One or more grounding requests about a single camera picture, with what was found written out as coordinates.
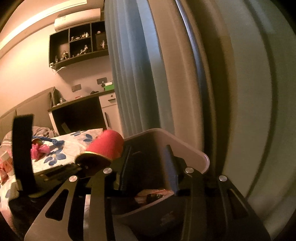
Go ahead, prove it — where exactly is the red snack wrapper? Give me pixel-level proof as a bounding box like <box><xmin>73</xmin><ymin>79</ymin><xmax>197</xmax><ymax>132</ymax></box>
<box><xmin>1</xmin><ymin>151</ymin><xmax>13</xmax><ymax>183</ymax></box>

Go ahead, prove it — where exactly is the pink crumpled plastic bag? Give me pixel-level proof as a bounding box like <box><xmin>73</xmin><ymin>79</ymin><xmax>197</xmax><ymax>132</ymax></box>
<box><xmin>31</xmin><ymin>144</ymin><xmax>50</xmax><ymax>161</ymax></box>

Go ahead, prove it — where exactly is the grey striped bed blanket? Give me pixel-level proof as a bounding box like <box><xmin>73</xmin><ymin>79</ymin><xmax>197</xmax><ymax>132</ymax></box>
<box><xmin>3</xmin><ymin>126</ymin><xmax>58</xmax><ymax>142</ymax></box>

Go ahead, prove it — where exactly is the white blue floral duvet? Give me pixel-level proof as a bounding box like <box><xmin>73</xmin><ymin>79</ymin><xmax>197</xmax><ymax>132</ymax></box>
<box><xmin>1</xmin><ymin>128</ymin><xmax>103</xmax><ymax>211</ymax></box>

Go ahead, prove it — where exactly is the grey upholstered headboard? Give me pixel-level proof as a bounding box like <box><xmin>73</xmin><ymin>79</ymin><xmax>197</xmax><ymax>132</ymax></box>
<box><xmin>1</xmin><ymin>87</ymin><xmax>59</xmax><ymax>142</ymax></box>

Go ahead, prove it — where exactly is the dark desk with white drawers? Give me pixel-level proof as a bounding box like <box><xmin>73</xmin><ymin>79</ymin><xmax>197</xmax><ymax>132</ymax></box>
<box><xmin>48</xmin><ymin>90</ymin><xmax>123</xmax><ymax>135</ymax></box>

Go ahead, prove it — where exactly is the green box on desk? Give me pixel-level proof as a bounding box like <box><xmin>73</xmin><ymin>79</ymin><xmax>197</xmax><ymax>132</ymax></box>
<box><xmin>104</xmin><ymin>82</ymin><xmax>114</xmax><ymax>91</ymax></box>

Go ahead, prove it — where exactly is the blue grey curtain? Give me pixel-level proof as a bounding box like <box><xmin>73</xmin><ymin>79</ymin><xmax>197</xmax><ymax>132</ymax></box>
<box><xmin>104</xmin><ymin>1</ymin><xmax>295</xmax><ymax>239</ymax></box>

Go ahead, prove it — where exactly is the white air conditioner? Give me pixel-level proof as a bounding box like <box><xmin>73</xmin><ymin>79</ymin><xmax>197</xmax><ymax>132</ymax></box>
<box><xmin>54</xmin><ymin>8</ymin><xmax>101</xmax><ymax>32</ymax></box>

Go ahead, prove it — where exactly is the dark wall shelf unit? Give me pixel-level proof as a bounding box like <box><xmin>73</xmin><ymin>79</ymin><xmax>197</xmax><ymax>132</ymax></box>
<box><xmin>49</xmin><ymin>21</ymin><xmax>109</xmax><ymax>71</ymax></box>

